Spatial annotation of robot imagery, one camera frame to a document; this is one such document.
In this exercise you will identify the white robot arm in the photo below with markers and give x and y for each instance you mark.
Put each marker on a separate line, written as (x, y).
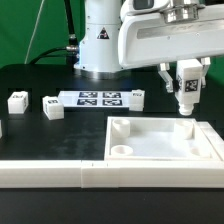
(98, 50)

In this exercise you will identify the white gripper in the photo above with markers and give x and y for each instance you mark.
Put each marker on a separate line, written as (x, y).
(180, 31)

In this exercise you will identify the white L-shaped obstacle fence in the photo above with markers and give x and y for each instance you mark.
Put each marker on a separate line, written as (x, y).
(115, 174)

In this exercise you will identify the white square tabletop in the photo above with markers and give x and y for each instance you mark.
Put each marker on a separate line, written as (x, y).
(158, 139)

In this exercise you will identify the white marker base plate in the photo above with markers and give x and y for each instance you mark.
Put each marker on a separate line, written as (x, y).
(97, 99)

